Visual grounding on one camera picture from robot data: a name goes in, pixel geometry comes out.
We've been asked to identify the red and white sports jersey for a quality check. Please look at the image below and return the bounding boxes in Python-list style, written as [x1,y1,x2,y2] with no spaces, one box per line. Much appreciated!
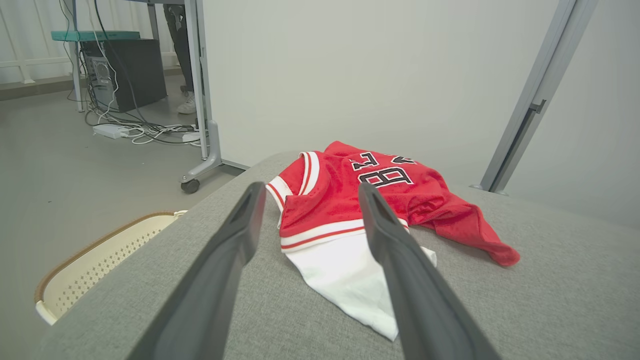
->
[265,140,521,342]

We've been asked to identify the white rail frame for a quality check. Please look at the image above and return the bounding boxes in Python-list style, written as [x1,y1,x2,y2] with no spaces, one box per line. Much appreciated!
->
[0,0,72,86]

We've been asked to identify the black computer tower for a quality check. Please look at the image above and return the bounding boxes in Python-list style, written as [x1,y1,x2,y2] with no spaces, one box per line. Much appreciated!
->
[80,38,169,114]

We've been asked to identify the person leg with white sneaker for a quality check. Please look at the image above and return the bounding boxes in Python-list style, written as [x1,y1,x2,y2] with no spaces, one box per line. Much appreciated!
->
[163,4,197,115]

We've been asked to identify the grey partition post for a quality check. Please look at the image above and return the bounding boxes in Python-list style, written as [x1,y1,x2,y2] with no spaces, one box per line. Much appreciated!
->
[470,0,599,195]

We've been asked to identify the white power strip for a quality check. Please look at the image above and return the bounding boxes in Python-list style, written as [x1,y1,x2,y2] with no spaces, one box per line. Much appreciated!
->
[92,123,130,140]

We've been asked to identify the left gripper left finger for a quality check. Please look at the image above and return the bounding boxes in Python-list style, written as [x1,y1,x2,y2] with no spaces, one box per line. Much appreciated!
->
[127,181,267,360]

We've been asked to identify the white floor cables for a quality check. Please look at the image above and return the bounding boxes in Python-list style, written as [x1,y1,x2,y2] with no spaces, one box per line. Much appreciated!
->
[95,60,208,148]

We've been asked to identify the cream perforated laundry basket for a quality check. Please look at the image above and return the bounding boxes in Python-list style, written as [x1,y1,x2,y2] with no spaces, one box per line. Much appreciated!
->
[34,210,189,326]

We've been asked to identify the black floor cables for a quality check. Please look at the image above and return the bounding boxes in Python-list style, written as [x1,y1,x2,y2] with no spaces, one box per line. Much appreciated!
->
[58,0,197,135]

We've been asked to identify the grey frame leg with caster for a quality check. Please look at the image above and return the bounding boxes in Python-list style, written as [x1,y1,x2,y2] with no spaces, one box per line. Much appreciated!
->
[179,0,251,195]

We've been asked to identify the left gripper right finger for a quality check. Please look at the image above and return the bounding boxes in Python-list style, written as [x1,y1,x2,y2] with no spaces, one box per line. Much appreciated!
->
[358,182,502,360]

